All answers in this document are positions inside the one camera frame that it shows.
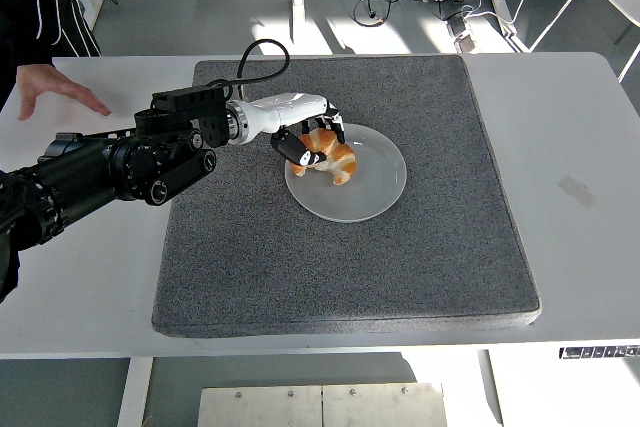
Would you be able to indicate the person's hand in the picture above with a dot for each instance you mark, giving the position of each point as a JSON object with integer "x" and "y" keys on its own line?
{"x": 45, "y": 84}

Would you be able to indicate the table control panel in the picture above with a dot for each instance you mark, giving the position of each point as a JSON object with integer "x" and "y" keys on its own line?
{"x": 600, "y": 352}

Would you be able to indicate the grey power adapter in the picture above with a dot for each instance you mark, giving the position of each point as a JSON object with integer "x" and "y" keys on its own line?
{"x": 465, "y": 41}

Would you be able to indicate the grey metal plate with screws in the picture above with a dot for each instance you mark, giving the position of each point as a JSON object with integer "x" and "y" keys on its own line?
{"x": 320, "y": 406}

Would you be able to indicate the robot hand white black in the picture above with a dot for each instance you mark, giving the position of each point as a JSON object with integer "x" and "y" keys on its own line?
{"x": 285, "y": 109}

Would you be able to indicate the croissant bread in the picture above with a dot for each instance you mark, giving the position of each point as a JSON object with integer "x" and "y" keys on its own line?
{"x": 340, "y": 162}

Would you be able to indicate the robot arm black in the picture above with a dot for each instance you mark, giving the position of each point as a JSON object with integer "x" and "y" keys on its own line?
{"x": 90, "y": 172}

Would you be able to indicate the white slanted desk frame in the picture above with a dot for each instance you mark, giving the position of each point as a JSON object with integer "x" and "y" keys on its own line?
{"x": 502, "y": 7}

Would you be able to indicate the white table leg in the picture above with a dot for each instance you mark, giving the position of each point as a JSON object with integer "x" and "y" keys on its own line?
{"x": 134, "y": 392}
{"x": 491, "y": 387}

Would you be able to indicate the white round plate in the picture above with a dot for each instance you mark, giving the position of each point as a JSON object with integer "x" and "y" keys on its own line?
{"x": 365, "y": 192}

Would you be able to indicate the grey speckled mat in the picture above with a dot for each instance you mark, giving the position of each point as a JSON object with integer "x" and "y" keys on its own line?
{"x": 350, "y": 272}

